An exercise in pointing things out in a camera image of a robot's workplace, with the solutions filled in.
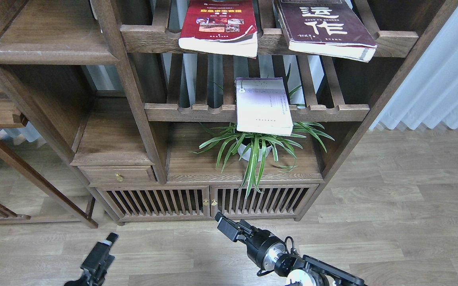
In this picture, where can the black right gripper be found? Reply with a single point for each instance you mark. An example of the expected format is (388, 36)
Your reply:
(263, 247)

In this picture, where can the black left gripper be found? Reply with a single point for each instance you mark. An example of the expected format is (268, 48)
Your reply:
(96, 264)

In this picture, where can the white lavender book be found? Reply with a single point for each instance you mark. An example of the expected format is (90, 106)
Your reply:
(262, 106)

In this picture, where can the maroon book with white characters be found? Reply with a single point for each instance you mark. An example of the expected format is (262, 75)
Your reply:
(325, 27)

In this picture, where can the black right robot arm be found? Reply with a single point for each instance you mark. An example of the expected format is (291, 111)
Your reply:
(306, 270)

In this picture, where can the right cabinet slatted door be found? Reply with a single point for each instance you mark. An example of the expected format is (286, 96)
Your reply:
(270, 201)

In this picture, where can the cabinet slatted door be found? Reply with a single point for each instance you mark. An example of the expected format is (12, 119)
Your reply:
(270, 201)
(155, 204)

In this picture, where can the left cabinet slatted door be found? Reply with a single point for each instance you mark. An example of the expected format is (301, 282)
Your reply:
(155, 204)

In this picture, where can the small wooden drawer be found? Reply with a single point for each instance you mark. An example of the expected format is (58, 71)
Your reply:
(104, 175)

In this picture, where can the white plant pot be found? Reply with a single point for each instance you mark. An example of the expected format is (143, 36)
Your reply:
(245, 150)

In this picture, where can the green spider plant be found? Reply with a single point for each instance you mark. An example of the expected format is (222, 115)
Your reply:
(228, 138)

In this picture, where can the dark wooden bookshelf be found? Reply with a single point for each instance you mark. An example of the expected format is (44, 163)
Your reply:
(106, 83)

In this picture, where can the red cover book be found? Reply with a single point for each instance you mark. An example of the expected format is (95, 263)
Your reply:
(220, 27)

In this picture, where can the white pleated curtain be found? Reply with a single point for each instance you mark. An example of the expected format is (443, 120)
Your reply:
(429, 95)

